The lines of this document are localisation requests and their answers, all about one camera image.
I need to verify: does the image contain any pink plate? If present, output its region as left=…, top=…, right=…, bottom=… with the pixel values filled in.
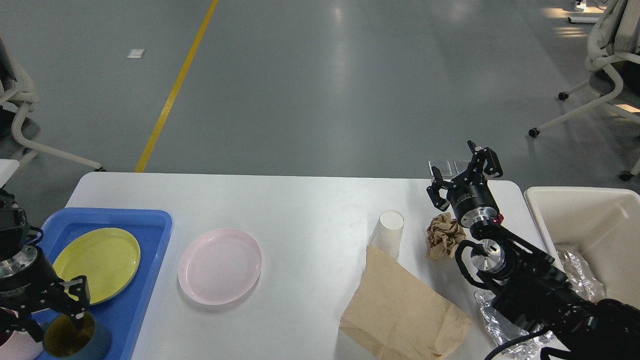
left=177, top=228, right=263, bottom=306

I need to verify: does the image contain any yellow plate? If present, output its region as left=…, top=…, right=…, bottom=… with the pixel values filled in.
left=53, top=227, right=141, bottom=305

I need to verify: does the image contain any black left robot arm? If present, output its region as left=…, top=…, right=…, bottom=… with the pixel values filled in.
left=0, top=189, right=90, bottom=342

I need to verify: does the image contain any blue plastic tray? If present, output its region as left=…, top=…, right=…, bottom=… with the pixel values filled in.
left=39, top=207, right=173, bottom=360

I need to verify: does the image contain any crumpled aluminium foil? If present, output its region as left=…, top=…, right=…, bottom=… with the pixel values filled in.
left=474, top=249, right=606, bottom=360

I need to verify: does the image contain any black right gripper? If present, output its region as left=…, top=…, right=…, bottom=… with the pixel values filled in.
left=426, top=140, right=504, bottom=229

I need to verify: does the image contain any white office chair left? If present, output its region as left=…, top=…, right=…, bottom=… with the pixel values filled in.
left=0, top=40, right=105, bottom=172

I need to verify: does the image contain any white paper scrap on floor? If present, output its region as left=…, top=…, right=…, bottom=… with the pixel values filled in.
left=126, top=48, right=146, bottom=59

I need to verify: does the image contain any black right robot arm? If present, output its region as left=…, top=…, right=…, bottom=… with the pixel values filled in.
left=426, top=140, right=640, bottom=360

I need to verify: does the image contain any pink mug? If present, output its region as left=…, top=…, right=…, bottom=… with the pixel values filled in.
left=0, top=331, right=44, bottom=360

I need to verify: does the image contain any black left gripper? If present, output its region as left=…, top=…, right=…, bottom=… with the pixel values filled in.
left=0, top=244, right=90, bottom=343

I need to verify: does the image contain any white office chair right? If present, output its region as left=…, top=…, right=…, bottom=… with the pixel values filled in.
left=529, top=0, right=640, bottom=182

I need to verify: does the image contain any white plastic bin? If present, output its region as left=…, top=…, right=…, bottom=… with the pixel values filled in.
left=525, top=186, right=640, bottom=307

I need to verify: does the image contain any brown paper bag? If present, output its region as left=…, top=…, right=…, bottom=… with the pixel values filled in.
left=339, top=245, right=473, bottom=360

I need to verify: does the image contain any dark teal mug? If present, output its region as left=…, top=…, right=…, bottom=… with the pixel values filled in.
left=42, top=312, right=112, bottom=360

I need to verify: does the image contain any white office chair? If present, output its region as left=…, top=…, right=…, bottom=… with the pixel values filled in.
left=529, top=0, right=640, bottom=182
left=0, top=40, right=105, bottom=172

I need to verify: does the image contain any crumpled brown paper ball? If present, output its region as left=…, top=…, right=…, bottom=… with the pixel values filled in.
left=426, top=212, right=467, bottom=261

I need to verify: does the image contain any white paper cup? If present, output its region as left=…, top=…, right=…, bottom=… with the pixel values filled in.
left=368, top=210, right=405, bottom=259

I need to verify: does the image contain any white table corner left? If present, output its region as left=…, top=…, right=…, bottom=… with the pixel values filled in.
left=0, top=158, right=20, bottom=189

